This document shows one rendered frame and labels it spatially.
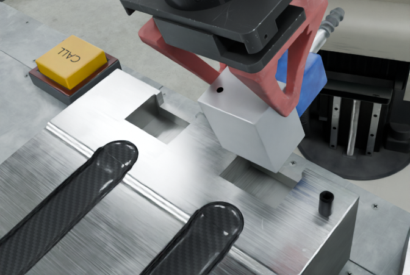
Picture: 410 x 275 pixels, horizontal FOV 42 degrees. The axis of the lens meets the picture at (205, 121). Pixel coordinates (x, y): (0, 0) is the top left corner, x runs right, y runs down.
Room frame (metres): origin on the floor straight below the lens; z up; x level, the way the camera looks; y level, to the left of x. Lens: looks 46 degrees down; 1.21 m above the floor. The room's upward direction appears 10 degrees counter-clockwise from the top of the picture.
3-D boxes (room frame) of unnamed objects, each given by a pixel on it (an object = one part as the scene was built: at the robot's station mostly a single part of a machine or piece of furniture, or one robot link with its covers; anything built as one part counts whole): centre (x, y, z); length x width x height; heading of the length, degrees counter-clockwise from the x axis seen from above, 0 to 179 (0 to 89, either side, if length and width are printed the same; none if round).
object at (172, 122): (0.33, 0.04, 0.87); 0.05 x 0.05 x 0.04; 43
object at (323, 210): (0.21, -0.07, 0.90); 0.01 x 0.01 x 0.02
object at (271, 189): (0.25, -0.04, 0.87); 0.05 x 0.05 x 0.04; 43
